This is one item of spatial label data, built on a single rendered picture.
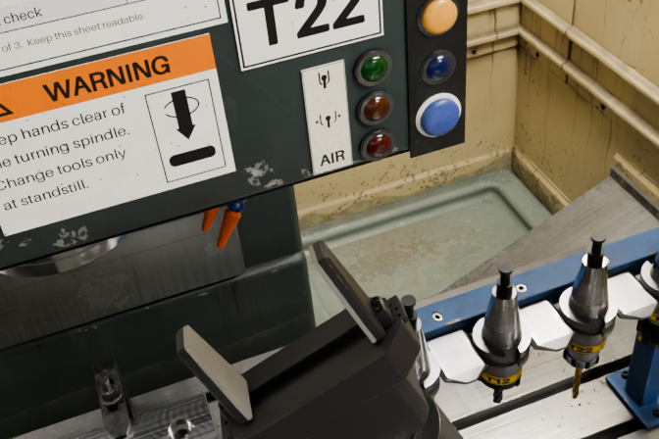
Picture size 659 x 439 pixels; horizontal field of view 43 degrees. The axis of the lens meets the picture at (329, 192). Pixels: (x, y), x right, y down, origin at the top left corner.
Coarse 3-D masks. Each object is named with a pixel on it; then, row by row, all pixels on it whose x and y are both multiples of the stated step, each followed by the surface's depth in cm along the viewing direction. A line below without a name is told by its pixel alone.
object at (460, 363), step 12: (432, 336) 94; (444, 336) 94; (456, 336) 94; (468, 336) 94; (432, 348) 93; (444, 348) 93; (456, 348) 93; (468, 348) 92; (444, 360) 92; (456, 360) 91; (468, 360) 91; (480, 360) 91; (444, 372) 90; (456, 372) 90; (468, 372) 90; (480, 372) 90
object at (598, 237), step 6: (594, 234) 89; (600, 234) 89; (594, 240) 88; (600, 240) 88; (594, 246) 89; (600, 246) 89; (588, 252) 90; (594, 252) 89; (600, 252) 89; (588, 258) 90; (594, 258) 89; (600, 258) 89; (594, 264) 90; (600, 264) 90
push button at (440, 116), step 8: (432, 104) 59; (440, 104) 59; (448, 104) 60; (456, 104) 60; (424, 112) 60; (432, 112) 60; (440, 112) 60; (448, 112) 60; (456, 112) 60; (424, 120) 60; (432, 120) 60; (440, 120) 60; (448, 120) 60; (456, 120) 61; (424, 128) 60; (432, 128) 60; (440, 128) 61; (448, 128) 61
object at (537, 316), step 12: (540, 300) 97; (528, 312) 96; (540, 312) 96; (552, 312) 96; (528, 324) 94; (540, 324) 94; (552, 324) 94; (564, 324) 94; (540, 336) 93; (552, 336) 93; (564, 336) 93; (540, 348) 92; (552, 348) 92; (564, 348) 92
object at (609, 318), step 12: (564, 300) 96; (612, 300) 95; (564, 312) 94; (612, 312) 94; (576, 324) 93; (588, 324) 92; (600, 324) 94; (612, 324) 95; (576, 336) 94; (588, 336) 94
